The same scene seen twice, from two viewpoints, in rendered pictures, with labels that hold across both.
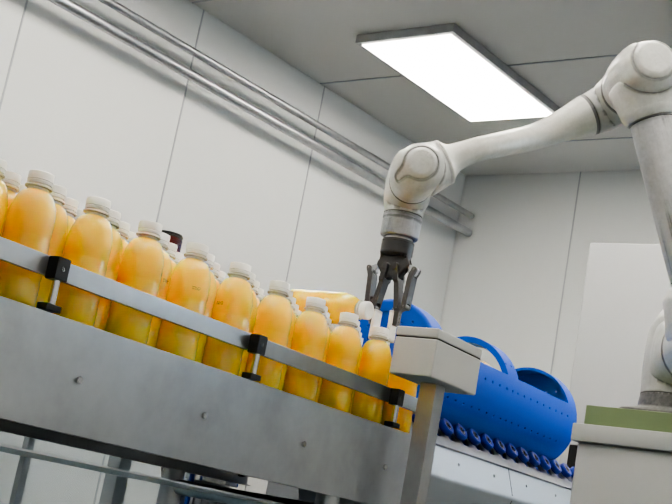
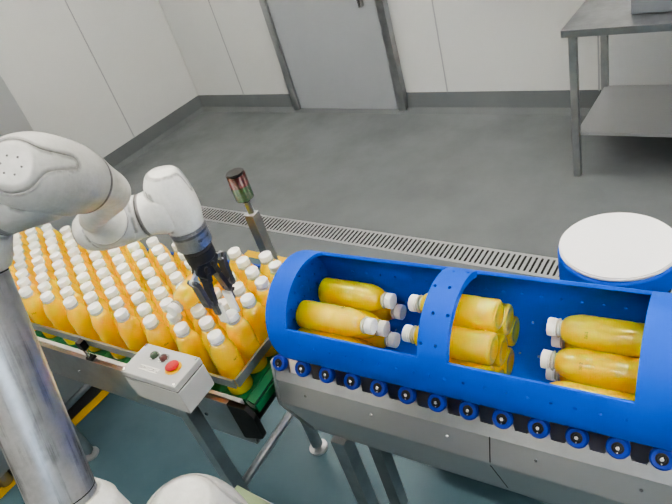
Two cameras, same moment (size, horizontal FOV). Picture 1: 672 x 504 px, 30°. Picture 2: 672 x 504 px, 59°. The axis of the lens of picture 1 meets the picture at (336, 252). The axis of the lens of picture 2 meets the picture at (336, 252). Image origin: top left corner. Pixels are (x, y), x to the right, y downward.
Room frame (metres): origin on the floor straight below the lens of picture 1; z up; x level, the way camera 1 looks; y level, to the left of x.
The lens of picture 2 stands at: (3.21, -1.37, 2.04)
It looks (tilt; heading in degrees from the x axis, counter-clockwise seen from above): 34 degrees down; 95
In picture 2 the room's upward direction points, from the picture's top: 19 degrees counter-clockwise
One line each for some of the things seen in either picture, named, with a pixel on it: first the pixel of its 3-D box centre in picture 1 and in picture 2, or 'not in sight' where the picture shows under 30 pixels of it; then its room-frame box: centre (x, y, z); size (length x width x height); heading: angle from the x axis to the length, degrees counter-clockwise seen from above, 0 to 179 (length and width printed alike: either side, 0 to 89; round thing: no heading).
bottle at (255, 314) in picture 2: not in sight; (260, 325); (2.83, -0.08, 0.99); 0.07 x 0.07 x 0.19
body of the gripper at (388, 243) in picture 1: (395, 259); (203, 260); (2.78, -0.14, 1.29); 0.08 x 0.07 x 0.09; 55
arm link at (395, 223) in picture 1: (400, 228); (191, 236); (2.79, -0.14, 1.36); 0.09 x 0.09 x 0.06
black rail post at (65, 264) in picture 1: (54, 284); not in sight; (1.81, 0.39, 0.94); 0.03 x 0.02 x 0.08; 145
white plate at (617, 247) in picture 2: not in sight; (617, 245); (3.79, -0.19, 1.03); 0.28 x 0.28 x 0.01
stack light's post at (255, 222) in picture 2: not in sight; (299, 329); (2.83, 0.38, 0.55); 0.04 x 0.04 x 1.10; 55
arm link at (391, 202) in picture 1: (409, 182); (167, 200); (2.77, -0.14, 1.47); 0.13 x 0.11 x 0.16; 2
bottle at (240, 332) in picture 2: not in sight; (244, 342); (2.79, -0.14, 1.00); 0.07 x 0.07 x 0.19
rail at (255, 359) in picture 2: not in sight; (277, 330); (2.87, -0.09, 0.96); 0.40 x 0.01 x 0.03; 55
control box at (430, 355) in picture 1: (437, 360); (167, 376); (2.60, -0.25, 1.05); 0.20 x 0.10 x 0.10; 145
